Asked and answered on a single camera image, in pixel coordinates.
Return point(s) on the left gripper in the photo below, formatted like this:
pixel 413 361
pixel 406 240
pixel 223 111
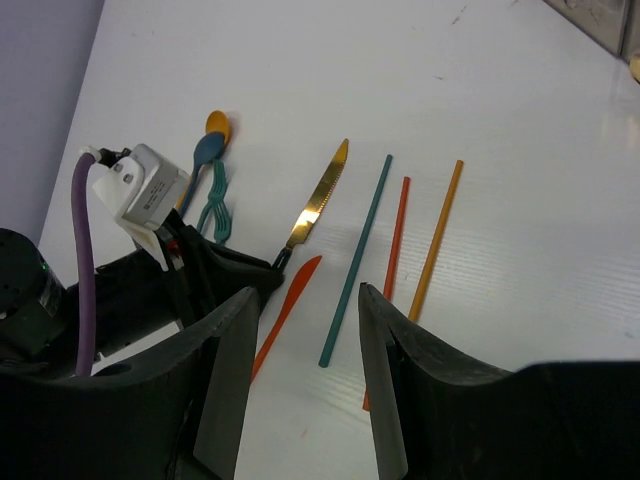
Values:
pixel 135 297

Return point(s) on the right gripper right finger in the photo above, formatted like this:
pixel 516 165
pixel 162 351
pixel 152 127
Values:
pixel 422 392

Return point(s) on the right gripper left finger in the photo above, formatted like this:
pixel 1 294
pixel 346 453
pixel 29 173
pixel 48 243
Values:
pixel 177 409

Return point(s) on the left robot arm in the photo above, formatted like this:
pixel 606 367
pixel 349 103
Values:
pixel 40 316

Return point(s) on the teal chopstick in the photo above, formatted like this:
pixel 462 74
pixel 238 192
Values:
pixel 342 304

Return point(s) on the orange-red chopstick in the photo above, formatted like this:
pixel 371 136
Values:
pixel 396 241

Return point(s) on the teal fork right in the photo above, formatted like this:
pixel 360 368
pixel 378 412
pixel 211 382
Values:
pixel 222 217

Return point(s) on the teal fork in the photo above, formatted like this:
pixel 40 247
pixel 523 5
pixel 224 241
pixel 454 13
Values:
pixel 207 209
pixel 222 217

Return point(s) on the orange plastic knife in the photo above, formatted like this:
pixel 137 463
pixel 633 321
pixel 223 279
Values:
pixel 296 288

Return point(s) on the teal fork left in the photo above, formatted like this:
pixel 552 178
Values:
pixel 207 209

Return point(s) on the yellow-orange chopstick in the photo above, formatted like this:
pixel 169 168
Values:
pixel 437 238

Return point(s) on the blue spoon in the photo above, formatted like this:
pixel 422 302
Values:
pixel 208 149

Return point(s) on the orange spoon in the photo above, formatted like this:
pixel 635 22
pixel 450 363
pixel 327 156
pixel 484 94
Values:
pixel 216 121

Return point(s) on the clear compartment organizer box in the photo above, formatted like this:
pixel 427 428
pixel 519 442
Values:
pixel 612 24

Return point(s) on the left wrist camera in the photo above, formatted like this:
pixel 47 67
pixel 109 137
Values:
pixel 140 190

